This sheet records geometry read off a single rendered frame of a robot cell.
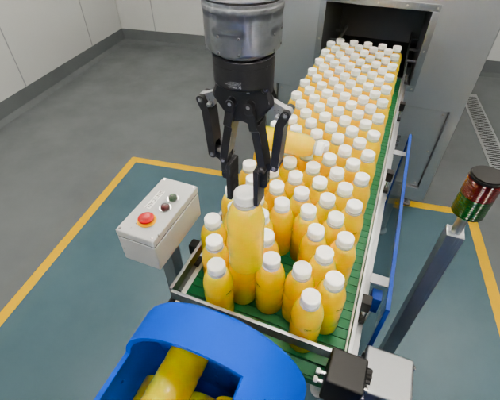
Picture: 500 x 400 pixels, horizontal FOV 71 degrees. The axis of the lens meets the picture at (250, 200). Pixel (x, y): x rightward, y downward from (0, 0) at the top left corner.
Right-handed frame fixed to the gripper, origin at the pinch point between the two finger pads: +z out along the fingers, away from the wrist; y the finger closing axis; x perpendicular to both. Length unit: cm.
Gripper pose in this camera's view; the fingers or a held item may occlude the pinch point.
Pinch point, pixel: (245, 181)
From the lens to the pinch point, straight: 55.6
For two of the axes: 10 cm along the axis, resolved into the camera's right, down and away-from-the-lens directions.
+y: 9.3, 2.5, -2.8
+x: 3.7, -6.3, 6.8
